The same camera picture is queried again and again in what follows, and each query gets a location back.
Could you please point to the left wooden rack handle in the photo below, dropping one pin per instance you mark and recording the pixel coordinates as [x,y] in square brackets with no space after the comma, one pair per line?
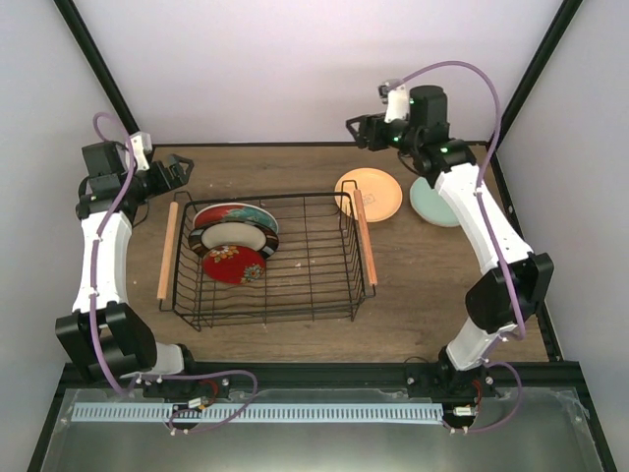
[167,252]

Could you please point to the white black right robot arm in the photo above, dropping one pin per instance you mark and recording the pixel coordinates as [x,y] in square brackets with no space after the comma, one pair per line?
[514,279]

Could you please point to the clear plastic sheet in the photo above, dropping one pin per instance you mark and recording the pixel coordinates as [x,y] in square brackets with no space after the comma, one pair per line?
[535,429]

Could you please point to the light blue slotted cable duct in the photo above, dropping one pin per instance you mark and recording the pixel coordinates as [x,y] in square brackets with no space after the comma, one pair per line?
[394,413]

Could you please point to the wooden rack handle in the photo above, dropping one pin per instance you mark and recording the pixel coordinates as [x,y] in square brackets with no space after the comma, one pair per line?
[167,252]
[365,236]

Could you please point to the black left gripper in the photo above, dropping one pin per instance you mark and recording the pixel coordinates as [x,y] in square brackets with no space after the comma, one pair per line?
[180,180]

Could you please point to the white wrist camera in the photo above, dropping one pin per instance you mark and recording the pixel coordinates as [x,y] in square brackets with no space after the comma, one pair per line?
[140,148]
[397,100]

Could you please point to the red teal patterned plate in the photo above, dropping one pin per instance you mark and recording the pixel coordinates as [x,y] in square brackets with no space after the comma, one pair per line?
[235,212]

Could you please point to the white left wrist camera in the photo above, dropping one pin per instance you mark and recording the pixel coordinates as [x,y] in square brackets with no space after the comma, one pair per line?
[140,148]

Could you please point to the black aluminium frame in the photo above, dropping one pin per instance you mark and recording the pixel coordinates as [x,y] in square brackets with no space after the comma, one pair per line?
[555,372]

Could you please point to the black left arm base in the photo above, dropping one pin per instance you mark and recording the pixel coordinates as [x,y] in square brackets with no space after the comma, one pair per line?
[185,389]

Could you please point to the yellow orange plate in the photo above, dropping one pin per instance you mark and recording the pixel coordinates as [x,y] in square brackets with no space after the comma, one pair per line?
[381,193]

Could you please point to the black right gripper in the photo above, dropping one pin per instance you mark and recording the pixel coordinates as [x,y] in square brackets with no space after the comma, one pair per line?
[377,122]

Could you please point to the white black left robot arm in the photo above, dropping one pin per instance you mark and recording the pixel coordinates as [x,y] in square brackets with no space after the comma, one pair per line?
[103,336]

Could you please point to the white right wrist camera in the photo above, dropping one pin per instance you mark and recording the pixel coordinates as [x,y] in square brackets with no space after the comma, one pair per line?
[397,100]

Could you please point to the red floral plate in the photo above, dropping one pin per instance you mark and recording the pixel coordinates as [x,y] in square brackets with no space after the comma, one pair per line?
[233,264]

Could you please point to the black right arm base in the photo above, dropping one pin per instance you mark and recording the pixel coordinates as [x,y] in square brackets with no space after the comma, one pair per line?
[460,393]

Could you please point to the black rimmed cream plate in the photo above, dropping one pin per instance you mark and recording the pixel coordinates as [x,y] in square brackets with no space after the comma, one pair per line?
[234,233]

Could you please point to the light green flower plate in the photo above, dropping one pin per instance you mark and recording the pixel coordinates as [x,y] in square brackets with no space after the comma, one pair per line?
[430,206]

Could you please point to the black wire dish rack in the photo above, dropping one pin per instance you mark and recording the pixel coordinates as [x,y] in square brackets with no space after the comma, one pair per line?
[317,272]

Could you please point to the right wooden rack handle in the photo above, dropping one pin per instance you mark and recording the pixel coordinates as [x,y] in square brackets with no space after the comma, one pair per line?
[365,236]

